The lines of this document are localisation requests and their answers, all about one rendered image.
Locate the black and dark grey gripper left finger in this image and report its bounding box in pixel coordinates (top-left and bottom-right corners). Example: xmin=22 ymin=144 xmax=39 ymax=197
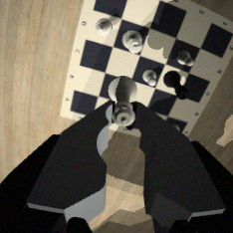
xmin=0 ymin=100 xmax=116 ymax=233

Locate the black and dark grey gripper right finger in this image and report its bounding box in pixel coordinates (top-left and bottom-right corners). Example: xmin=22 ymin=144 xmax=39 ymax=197
xmin=131 ymin=101 xmax=233 ymax=233

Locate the black and cream chessboard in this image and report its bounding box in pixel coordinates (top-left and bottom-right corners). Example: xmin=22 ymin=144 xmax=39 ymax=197
xmin=60 ymin=0 xmax=233 ymax=136

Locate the white pawn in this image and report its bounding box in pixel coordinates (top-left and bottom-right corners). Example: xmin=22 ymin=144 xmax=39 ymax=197
xmin=177 ymin=51 xmax=194 ymax=66
xmin=142 ymin=69 xmax=156 ymax=86

